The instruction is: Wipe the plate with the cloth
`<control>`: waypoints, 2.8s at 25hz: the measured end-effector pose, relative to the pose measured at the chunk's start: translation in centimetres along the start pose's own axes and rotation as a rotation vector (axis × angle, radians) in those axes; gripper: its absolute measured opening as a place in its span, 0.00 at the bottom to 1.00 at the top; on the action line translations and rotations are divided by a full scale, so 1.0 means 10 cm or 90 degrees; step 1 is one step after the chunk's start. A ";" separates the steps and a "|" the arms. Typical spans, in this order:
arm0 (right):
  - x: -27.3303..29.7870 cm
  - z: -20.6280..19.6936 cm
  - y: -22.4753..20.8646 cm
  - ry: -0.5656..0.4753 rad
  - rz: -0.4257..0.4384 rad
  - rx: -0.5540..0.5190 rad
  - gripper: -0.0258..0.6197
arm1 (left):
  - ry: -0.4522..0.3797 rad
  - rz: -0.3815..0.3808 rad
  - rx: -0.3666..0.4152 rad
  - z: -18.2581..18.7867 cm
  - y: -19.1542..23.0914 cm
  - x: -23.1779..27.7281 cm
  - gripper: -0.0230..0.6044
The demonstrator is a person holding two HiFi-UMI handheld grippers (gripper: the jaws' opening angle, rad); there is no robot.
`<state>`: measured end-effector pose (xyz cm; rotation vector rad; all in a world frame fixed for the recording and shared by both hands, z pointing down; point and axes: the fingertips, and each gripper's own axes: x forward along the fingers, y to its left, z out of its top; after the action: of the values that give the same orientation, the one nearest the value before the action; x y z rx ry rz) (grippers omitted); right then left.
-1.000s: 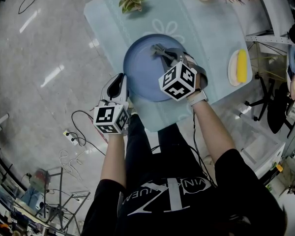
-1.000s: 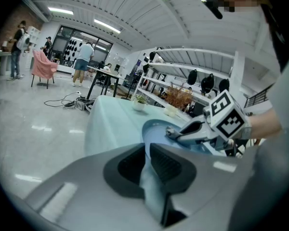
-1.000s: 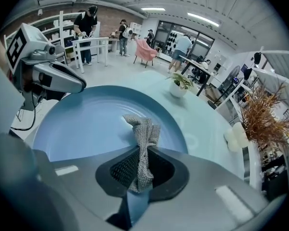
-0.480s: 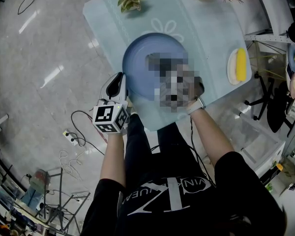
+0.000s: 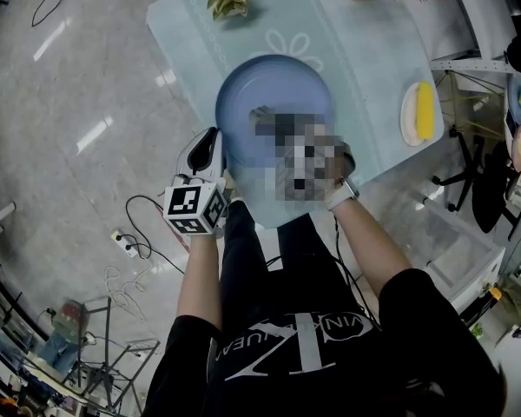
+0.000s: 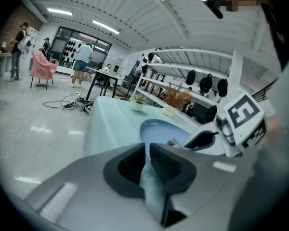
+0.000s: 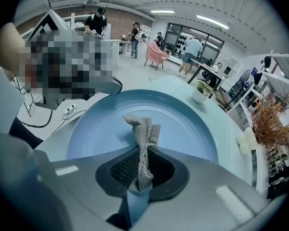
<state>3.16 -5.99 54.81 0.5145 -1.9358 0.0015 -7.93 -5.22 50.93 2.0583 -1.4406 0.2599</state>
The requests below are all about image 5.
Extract pale blue plate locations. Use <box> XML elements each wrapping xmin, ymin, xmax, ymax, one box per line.
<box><xmin>505</xmin><ymin>73</ymin><xmax>521</xmax><ymax>130</ymax></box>

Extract person's left forearm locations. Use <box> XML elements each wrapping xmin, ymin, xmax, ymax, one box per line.
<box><xmin>175</xmin><ymin>234</ymin><xmax>223</xmax><ymax>333</ymax></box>

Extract folding side table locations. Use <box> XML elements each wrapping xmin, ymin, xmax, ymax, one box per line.
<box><xmin>432</xmin><ymin>70</ymin><xmax>521</xmax><ymax>142</ymax></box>

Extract white power strip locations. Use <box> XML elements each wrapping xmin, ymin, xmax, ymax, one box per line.
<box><xmin>109</xmin><ymin>228</ymin><xmax>140</xmax><ymax>260</ymax></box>

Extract light blue tablecloth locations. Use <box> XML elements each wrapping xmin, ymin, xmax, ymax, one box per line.
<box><xmin>146</xmin><ymin>0</ymin><xmax>445</xmax><ymax>231</ymax></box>

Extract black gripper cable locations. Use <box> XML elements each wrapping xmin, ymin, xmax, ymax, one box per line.
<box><xmin>264</xmin><ymin>216</ymin><xmax>382</xmax><ymax>333</ymax></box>

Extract white desk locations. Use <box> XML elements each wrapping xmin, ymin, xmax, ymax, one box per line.
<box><xmin>424</xmin><ymin>208</ymin><xmax>507</xmax><ymax>315</ymax></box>

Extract person's black printed T-shirt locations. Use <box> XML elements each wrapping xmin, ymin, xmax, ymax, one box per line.
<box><xmin>142</xmin><ymin>267</ymin><xmax>508</xmax><ymax>417</ymax></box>

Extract person's black trousers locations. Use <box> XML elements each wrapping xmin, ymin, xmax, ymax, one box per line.
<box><xmin>220</xmin><ymin>199</ymin><xmax>366</xmax><ymax>321</ymax></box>

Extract person's right forearm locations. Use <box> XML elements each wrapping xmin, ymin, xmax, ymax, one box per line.
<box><xmin>335</xmin><ymin>199</ymin><xmax>414</xmax><ymax>295</ymax></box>

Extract black power strip cable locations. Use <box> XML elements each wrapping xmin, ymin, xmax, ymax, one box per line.
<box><xmin>124</xmin><ymin>194</ymin><xmax>188</xmax><ymax>275</ymax></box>

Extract yellow corn cob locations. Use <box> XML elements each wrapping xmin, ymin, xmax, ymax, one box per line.
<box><xmin>414</xmin><ymin>80</ymin><xmax>436</xmax><ymax>141</ymax></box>

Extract grey metal folding frame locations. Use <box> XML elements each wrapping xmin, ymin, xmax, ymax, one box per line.
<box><xmin>68</xmin><ymin>295</ymin><xmax>162</xmax><ymax>417</ymax></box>

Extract blue round plate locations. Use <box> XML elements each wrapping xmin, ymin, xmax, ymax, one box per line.
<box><xmin>214</xmin><ymin>54</ymin><xmax>335</xmax><ymax>178</ymax></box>

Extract small pale pink plate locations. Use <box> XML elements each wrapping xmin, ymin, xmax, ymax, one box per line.
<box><xmin>399</xmin><ymin>81</ymin><xmax>436</xmax><ymax>148</ymax></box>

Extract black office chair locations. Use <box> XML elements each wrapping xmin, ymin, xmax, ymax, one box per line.
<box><xmin>431</xmin><ymin>129</ymin><xmax>521</xmax><ymax>235</ymax></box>

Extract black floor cable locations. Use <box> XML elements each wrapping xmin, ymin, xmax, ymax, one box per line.
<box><xmin>30</xmin><ymin>0</ymin><xmax>89</xmax><ymax>29</ymax></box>

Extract white cable coil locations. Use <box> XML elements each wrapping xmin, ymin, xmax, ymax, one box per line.
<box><xmin>102</xmin><ymin>264</ymin><xmax>152</xmax><ymax>321</ymax></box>

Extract white wrist watch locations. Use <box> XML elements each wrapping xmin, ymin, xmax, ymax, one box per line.
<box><xmin>325</xmin><ymin>177</ymin><xmax>361</xmax><ymax>212</ymax></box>

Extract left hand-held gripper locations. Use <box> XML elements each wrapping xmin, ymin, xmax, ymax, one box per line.
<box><xmin>162</xmin><ymin>127</ymin><xmax>229</xmax><ymax>237</ymax></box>

